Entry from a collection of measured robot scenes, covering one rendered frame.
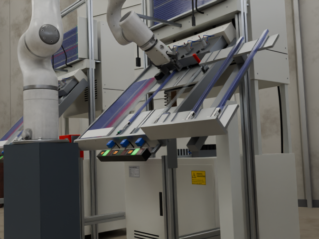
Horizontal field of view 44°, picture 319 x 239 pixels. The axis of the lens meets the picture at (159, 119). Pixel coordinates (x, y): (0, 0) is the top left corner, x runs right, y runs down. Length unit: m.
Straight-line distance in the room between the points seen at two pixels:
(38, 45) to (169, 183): 0.69
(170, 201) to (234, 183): 0.27
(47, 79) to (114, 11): 0.46
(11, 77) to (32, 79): 5.92
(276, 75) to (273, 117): 2.46
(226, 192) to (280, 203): 0.77
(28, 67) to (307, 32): 3.67
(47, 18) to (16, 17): 6.06
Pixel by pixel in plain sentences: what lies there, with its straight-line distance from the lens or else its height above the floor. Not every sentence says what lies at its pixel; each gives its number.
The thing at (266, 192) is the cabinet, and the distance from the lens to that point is 2.04.
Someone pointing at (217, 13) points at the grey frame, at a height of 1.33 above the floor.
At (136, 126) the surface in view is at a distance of 1.75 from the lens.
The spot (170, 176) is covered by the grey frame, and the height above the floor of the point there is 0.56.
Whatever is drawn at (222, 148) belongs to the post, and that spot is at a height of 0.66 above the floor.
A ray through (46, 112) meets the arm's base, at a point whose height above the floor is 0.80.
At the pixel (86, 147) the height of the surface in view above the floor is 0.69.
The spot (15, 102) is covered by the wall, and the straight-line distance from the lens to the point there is 7.18.
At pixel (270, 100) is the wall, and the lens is 4.65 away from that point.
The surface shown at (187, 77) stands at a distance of 1.91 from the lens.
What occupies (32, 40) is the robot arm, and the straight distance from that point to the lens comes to 1.40.
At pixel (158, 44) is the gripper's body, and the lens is 1.68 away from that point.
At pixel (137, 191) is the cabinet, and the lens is 2.18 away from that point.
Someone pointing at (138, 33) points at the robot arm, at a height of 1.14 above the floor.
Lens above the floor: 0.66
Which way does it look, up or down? 5 degrees up
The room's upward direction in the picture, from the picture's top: 2 degrees counter-clockwise
